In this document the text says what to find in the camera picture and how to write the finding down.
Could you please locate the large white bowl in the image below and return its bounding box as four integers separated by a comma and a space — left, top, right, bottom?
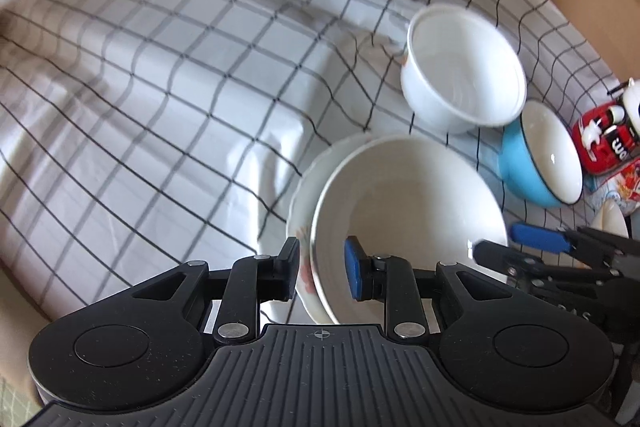
310, 138, 509, 325

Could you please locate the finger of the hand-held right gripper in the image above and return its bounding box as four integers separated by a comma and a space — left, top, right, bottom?
472, 241, 617, 281
511, 223, 640, 266

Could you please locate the red and white snack packet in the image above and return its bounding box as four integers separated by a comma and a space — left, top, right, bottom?
585, 158, 640, 214

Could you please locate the black checked white tablecloth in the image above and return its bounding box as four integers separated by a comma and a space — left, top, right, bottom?
0, 0, 640, 338

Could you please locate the blue bowl with black rim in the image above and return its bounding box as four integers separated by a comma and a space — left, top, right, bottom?
498, 99, 584, 208

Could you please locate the white floral rim plate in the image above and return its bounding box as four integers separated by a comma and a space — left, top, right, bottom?
286, 133, 373, 325

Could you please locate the white enamel bowl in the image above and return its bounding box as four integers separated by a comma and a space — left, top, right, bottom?
400, 4, 527, 135

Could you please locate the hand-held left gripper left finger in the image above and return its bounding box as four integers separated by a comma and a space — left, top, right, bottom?
131, 237, 301, 346

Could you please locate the small white bowl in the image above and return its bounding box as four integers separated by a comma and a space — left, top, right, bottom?
591, 198, 630, 240

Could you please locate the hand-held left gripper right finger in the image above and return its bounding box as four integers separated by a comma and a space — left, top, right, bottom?
345, 236, 531, 346

